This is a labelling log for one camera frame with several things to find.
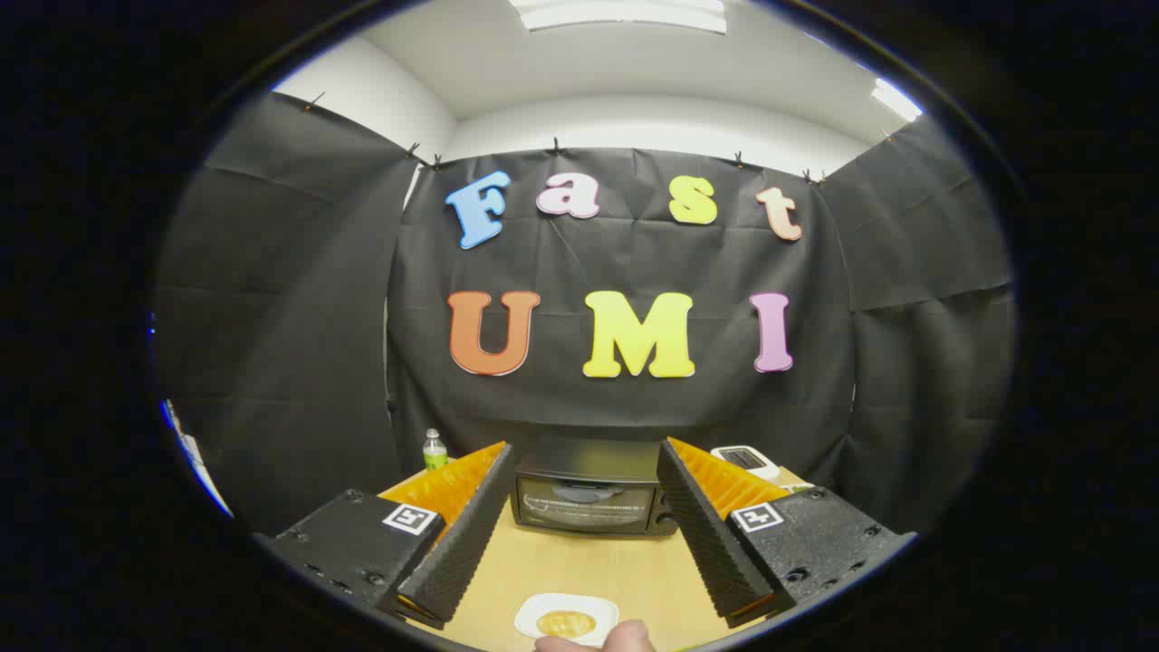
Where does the black toaster oven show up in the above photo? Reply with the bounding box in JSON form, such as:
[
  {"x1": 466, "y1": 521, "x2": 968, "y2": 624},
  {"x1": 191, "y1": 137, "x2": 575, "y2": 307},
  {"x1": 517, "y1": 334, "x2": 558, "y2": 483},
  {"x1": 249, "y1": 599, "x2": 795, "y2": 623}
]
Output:
[{"x1": 510, "y1": 439, "x2": 682, "y2": 537}]

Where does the ceiling light panel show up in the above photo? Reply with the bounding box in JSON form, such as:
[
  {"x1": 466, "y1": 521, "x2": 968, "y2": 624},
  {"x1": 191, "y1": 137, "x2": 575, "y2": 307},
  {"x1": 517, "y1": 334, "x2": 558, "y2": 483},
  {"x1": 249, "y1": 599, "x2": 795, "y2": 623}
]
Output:
[
  {"x1": 872, "y1": 78, "x2": 924, "y2": 123},
  {"x1": 509, "y1": 0, "x2": 728, "y2": 35}
]

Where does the white toaster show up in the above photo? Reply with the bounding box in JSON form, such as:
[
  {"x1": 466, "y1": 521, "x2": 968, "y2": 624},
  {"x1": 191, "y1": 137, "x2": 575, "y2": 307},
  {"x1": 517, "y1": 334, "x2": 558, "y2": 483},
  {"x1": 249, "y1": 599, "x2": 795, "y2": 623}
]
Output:
[{"x1": 711, "y1": 444, "x2": 781, "y2": 481}]

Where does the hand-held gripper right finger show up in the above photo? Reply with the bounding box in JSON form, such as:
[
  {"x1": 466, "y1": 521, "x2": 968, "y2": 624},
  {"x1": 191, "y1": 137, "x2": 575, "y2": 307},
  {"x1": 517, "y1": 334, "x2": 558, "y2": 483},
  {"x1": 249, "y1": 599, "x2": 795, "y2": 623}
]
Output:
[{"x1": 656, "y1": 436, "x2": 917, "y2": 630}]

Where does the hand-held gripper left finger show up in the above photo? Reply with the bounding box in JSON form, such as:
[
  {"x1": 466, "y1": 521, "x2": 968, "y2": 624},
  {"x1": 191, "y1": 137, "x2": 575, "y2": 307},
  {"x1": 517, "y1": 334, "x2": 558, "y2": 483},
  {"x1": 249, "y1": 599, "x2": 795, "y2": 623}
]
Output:
[{"x1": 256, "y1": 441, "x2": 515, "y2": 632}]

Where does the golden bread roll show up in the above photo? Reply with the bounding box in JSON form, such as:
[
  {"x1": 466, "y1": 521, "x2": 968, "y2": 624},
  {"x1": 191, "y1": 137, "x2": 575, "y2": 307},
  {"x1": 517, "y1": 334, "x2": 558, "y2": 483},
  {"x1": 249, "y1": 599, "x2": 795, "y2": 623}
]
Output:
[{"x1": 536, "y1": 609, "x2": 599, "y2": 638}]

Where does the white plate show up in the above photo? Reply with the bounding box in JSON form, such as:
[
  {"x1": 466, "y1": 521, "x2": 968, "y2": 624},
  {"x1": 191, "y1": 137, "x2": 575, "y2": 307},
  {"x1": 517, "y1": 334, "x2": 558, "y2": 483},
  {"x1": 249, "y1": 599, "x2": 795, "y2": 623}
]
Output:
[{"x1": 513, "y1": 592, "x2": 621, "y2": 647}]

